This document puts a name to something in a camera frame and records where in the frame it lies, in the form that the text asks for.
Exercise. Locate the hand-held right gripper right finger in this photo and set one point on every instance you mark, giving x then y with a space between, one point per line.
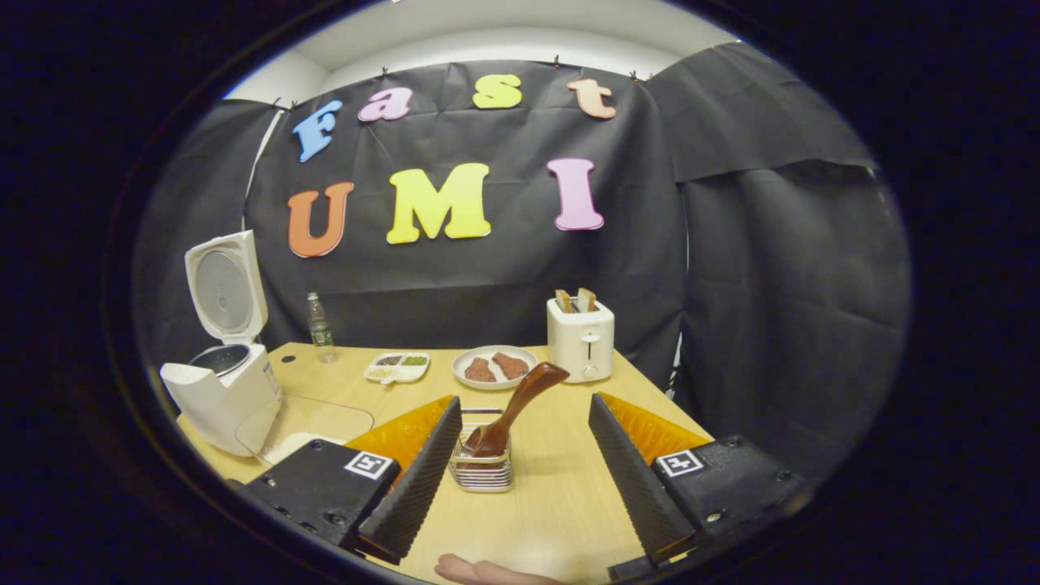
638 487

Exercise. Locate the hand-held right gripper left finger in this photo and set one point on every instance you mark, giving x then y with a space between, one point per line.
406 487

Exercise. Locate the clear tray with white rice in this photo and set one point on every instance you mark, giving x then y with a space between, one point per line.
309 418

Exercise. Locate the brown wooden spoon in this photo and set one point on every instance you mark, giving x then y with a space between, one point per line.
520 402

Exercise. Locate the white rice cooker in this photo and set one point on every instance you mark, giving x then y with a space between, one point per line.
236 398

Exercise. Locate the white divided grain dish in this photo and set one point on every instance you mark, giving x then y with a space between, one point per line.
396 368

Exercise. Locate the white round plate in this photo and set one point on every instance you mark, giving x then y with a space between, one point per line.
491 387

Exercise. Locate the brown meat piece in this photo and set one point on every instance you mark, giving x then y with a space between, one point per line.
512 366
479 371

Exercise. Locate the white toaster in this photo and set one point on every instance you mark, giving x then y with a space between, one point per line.
581 349

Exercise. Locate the clear plastic water bottle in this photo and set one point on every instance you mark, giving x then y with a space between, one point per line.
321 329

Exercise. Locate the toast slice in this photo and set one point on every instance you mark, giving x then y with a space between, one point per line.
563 301
585 300

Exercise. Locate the black backdrop cloth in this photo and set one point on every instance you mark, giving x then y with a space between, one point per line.
504 276

